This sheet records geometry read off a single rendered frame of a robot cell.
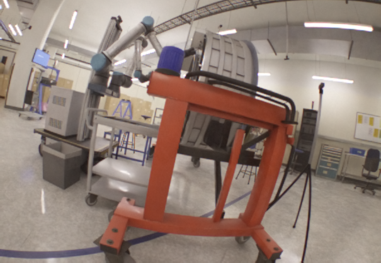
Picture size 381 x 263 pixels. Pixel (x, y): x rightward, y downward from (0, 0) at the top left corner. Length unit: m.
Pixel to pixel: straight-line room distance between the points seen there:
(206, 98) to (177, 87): 0.14
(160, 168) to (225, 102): 0.42
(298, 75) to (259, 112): 6.28
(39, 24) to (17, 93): 2.13
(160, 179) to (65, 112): 1.38
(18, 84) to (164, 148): 5.32
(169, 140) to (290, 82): 6.54
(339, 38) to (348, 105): 2.77
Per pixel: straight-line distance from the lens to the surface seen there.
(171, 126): 0.72
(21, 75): 5.71
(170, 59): 0.76
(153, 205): 0.84
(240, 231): 1.03
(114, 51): 1.58
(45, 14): 6.10
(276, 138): 0.92
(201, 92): 0.74
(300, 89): 6.86
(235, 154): 0.87
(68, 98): 1.88
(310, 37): 4.86
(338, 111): 6.69
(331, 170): 5.58
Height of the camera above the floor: 0.78
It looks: 1 degrees up
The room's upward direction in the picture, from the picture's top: 13 degrees clockwise
